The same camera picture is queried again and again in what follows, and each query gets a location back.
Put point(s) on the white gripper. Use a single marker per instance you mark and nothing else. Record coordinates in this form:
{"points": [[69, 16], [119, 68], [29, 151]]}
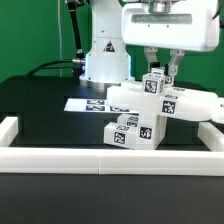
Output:
{"points": [[191, 25]]}

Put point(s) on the white chair back frame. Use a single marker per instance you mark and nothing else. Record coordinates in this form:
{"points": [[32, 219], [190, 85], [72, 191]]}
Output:
{"points": [[176, 102]]}

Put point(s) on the white chair seat part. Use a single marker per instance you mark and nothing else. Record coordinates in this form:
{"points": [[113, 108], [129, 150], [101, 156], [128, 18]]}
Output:
{"points": [[150, 131]]}

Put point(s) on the white U-shaped fence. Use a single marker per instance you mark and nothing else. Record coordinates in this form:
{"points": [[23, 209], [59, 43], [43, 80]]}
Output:
{"points": [[102, 162]]}

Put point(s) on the white marker base plate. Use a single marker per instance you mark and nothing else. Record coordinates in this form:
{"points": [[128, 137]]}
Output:
{"points": [[92, 105]]}

